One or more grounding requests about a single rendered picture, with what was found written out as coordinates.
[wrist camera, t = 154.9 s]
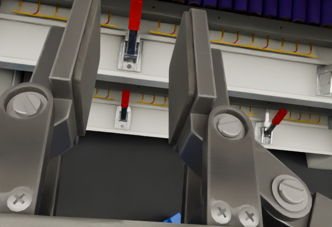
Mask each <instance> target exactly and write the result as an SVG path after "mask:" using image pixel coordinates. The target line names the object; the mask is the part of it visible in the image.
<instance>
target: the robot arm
mask: <svg viewBox="0 0 332 227"><path fill-rule="evenodd" d="M100 20H101V0H74V2H73V6H72V9H71V12H70V15H69V18H68V21H67V24H66V27H61V26H54V25H52V26H51V27H50V29H49V31H48V34H47V36H46V39H45V42H44V44H43V47H42V50H41V53H40V55H39V58H38V61H37V63H36V66H35V69H34V71H33V74H32V77H31V79H30V82H24V83H20V84H16V85H14V86H12V87H10V88H8V89H7V90H5V91H4V92H3V93H2V94H1V96H0V227H332V200H331V199H329V198H327V197H325V196H324V195H322V194H320V193H318V192H315V193H312V192H310V191H309V189H308V187H307V185H306V184H305V183H304V182H303V180H302V179H301V178H300V177H298V176H297V175H296V174H295V173H293V172H292V171H291V170H290V169H289V168H288V167H286V166H285V165H284V164H283V163H282V162H281V161H279V160H278V159H277V158H276V157H275V156H274V155H273V154H272V153H271V152H269V151H268V150H267V149H266V148H265V147H264V146H263V145H261V144H260V143H259V142H258V141H257V140H256V139H255V138H254V130H253V125H252V121H251V120H250V118H249V117H248V116H247V115H246V114H245V113H244V112H243V111H242V110H240V109H238V108H236V107H233V106H230V103H229V97H228V90H227V83H226V77H225V70H224V64H223V58H222V52H221V50H220V49H216V48H211V47H210V40H209V31H208V20H207V12H206V11H205V10H201V9H195V8H190V10H189V12H187V11H184V13H183V16H182V19H181V23H180V27H179V31H178V34H177V38H176V42H175V46H174V49H173V53H172V57H171V60H170V64H169V72H168V142H169V144H171V145H173V153H178V154H179V158H180V159H181V160H182V161H183V162H184V163H185V165H184V178H183V194H182V209H181V223H180V224H178V223H163V222H147V221H130V220H112V219H95V218H77V217H59V216H56V209H57V201H58V194H59V186H60V179H61V171H62V163H63V156H64V153H65V152H66V151H68V150H69V149H71V148H72V147H73V144H78V140H79V136H85V132H86V127H87V122H88V117H89V112H90V107H91V102H92V97H93V92H94V87H95V82H96V77H97V72H98V67H99V62H100Z"/></svg>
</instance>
